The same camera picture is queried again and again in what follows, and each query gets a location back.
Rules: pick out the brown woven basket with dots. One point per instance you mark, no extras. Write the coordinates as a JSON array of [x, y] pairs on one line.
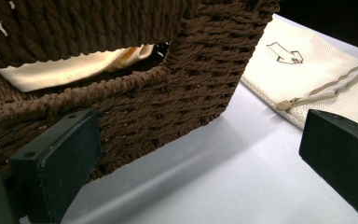
[[199, 77]]

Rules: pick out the cream cloth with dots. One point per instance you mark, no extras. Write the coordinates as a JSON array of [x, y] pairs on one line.
[[59, 73]]

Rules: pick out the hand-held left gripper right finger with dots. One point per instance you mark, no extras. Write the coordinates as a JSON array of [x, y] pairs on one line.
[[345, 158]]

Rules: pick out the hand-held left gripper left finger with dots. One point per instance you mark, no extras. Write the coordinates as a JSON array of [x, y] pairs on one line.
[[62, 161]]

